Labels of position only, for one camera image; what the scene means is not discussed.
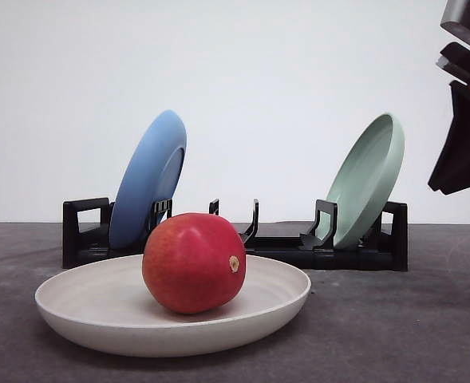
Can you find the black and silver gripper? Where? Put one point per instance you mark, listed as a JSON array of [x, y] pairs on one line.
[[451, 173]]

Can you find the white plate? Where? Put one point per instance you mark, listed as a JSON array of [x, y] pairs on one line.
[[108, 306]]

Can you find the green plate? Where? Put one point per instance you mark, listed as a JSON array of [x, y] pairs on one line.
[[364, 180]]

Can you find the blue plate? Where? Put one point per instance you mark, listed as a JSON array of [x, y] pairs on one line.
[[152, 173]]

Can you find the black plate rack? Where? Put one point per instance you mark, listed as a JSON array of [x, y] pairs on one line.
[[87, 225]]

